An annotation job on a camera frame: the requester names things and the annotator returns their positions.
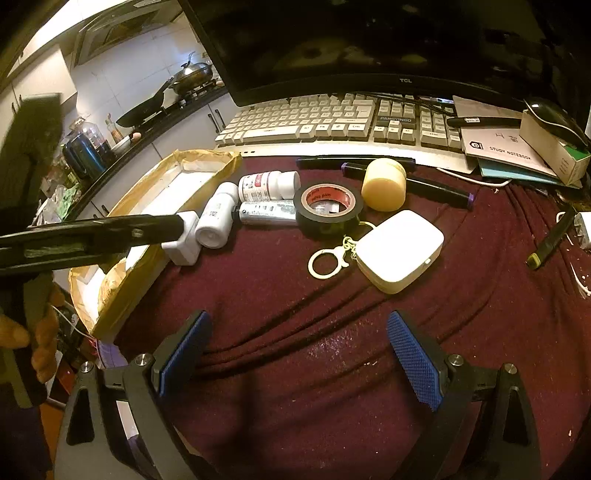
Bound white wall cabinet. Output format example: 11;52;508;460
0;46;78;121

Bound gas stove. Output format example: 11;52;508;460
164;83;227;112

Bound silver tube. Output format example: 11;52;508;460
232;200;300;227

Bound black monitor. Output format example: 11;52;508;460
178;0;591;112

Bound glass jar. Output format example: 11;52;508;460
69;117;102;144

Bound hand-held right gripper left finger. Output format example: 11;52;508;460
54;310;218;480

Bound person's left forearm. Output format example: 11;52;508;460
0;406;54;480

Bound seasoning bottle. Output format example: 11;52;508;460
105;113;124;144

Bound black cable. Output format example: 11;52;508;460
355;91;458;116

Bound white and grey keyboard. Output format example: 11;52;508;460
213;91;481;175

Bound white charger plug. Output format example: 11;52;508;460
556;210;591;251

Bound green plastic bag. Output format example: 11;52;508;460
44;182;86;217

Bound range hood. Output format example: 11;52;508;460
71;0;185;65

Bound maroon cloth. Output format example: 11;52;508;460
111;154;591;480

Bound white square case with keyring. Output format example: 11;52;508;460
308;210;445;295

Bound black computer mouse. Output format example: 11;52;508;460
523;97;591;149

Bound person's left hand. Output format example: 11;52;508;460
0;284;62;384

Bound black marker purple ends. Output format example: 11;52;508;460
341;161;475;211

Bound white power adapter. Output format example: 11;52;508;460
161;211;202;267

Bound white and green carton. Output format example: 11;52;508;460
519;110;591;188

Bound black pen green tip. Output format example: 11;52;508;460
526;205;579;271

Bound blue booklet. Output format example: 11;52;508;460
478;157;583;188

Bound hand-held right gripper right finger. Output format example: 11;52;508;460
386;310;542;480

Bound black tape roll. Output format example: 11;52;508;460
294;183;365;239

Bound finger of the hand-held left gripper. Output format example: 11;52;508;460
0;213;185;278

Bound black kitchen counter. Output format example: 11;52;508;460
69;85;232;222

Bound steel wok with lid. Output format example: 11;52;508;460
168;53;218;93

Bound yellow round jar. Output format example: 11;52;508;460
361;158;407;212

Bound white base cabinet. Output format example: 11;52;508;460
90;95;241;217

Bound white cable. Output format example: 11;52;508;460
436;166;513;188

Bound grey notebook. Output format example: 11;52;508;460
452;95;561;178

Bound cardboard box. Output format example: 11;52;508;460
68;148;243;342

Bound black frying pan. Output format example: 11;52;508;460
115;79;172;128

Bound white charger cord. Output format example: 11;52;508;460
569;261;591;297

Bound white pill bottle red label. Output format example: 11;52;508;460
238;170;302;204

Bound white plastic bottle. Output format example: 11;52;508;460
195;182;239;250

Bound dark kettle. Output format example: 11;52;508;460
62;131;109;181

